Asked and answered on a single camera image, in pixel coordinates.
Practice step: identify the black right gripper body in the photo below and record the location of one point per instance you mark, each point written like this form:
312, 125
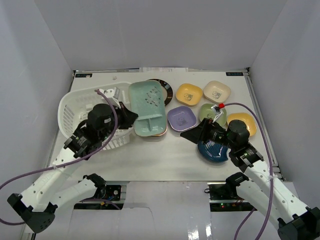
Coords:
211, 132

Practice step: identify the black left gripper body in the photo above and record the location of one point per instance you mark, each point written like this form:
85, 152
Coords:
122, 116

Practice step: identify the dark blue shell plate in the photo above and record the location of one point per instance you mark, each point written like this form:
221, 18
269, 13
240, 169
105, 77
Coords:
213, 152

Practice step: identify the teal rectangular divided plate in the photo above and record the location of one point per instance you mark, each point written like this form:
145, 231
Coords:
147, 101

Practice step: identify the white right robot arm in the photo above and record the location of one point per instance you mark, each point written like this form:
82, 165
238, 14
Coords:
292, 218

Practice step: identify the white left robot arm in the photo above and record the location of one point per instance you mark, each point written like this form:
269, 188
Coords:
38, 204

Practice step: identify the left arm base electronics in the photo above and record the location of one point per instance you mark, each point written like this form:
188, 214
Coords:
112, 198

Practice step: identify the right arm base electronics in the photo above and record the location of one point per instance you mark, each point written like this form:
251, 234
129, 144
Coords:
222, 200

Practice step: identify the white plastic dish bin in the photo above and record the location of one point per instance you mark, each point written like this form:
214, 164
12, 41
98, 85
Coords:
73, 114

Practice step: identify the yellow square dish right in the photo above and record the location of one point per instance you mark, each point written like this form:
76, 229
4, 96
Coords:
246, 118

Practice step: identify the purple square panda dish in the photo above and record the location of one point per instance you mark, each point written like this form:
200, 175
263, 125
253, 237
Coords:
181, 118

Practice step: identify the green square panda dish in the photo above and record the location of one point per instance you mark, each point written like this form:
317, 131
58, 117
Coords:
207, 112

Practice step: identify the yellow square panda dish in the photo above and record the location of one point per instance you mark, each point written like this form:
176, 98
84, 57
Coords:
189, 94

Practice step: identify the cream square panda dish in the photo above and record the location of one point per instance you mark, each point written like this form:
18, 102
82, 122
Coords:
216, 92

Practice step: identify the round black rimmed plate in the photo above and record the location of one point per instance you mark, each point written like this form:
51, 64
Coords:
166, 90

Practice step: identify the papers at table back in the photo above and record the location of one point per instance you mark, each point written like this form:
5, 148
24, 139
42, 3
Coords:
163, 69

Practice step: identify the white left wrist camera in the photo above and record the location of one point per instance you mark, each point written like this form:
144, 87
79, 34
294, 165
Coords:
112, 94

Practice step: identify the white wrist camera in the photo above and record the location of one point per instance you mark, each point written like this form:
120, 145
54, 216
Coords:
218, 111
112, 94

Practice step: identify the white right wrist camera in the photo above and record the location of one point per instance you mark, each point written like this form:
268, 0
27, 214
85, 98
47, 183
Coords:
218, 111

